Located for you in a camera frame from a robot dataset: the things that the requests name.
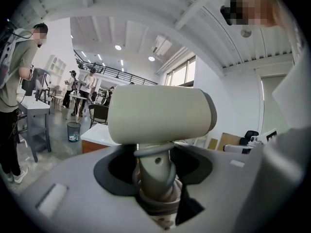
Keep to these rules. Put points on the person's head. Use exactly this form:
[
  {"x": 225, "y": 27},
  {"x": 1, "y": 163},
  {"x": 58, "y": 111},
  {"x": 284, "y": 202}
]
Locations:
[{"x": 255, "y": 6}]

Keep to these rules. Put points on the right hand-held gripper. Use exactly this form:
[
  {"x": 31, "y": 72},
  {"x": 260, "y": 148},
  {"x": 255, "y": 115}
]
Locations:
[{"x": 243, "y": 148}]

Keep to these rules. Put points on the dark wicker chair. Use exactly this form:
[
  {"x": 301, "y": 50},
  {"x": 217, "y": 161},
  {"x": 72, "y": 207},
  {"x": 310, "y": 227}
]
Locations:
[{"x": 99, "y": 113}]

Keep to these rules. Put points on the white ceiling air conditioner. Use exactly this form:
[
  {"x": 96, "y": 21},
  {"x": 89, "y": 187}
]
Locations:
[{"x": 162, "y": 44}]

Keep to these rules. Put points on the black mesh waste bin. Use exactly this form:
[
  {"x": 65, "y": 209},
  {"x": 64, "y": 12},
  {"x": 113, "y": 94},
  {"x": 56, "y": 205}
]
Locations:
[{"x": 73, "y": 131}]

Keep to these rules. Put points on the white wall shelf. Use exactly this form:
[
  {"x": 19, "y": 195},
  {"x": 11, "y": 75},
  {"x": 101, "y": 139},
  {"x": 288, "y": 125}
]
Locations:
[{"x": 57, "y": 67}]

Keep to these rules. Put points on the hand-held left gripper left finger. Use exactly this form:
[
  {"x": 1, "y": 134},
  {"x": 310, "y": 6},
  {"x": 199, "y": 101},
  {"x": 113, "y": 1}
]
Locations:
[{"x": 80, "y": 178}]

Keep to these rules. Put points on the person's white shirt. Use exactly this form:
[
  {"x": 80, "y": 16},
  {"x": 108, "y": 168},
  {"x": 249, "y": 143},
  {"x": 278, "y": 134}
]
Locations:
[{"x": 291, "y": 110}]

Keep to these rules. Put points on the brown cardboard sheet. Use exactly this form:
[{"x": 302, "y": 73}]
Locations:
[{"x": 229, "y": 139}]

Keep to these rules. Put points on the round grey ceiling fixture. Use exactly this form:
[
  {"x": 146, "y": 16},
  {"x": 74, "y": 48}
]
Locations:
[{"x": 246, "y": 33}]

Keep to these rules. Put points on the large window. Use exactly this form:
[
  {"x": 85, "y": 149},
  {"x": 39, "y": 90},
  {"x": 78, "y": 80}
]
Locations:
[{"x": 181, "y": 73}]

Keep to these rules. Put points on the grey side table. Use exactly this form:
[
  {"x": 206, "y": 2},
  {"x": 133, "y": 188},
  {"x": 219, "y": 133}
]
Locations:
[{"x": 34, "y": 109}]

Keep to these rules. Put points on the black office chair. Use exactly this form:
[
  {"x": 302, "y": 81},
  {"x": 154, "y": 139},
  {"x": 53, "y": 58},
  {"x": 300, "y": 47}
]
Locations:
[{"x": 250, "y": 134}]

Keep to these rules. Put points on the black head-worn camera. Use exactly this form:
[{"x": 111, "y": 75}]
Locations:
[{"x": 226, "y": 14}]

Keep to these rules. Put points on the white sink counter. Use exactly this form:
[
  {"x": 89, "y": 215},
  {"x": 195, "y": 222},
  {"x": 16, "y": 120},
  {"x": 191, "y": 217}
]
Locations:
[{"x": 97, "y": 133}]

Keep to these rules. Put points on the round white table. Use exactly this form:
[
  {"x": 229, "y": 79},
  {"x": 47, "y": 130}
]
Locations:
[{"x": 77, "y": 97}]

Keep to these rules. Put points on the round ceiling light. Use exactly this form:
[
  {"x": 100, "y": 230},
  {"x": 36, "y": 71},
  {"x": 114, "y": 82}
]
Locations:
[
  {"x": 118, "y": 47},
  {"x": 151, "y": 58}
]

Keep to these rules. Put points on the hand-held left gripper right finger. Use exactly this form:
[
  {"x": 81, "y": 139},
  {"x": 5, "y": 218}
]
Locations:
[{"x": 218, "y": 178}]

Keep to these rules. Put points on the black mezzanine railing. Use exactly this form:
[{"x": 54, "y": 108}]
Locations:
[{"x": 114, "y": 71}]

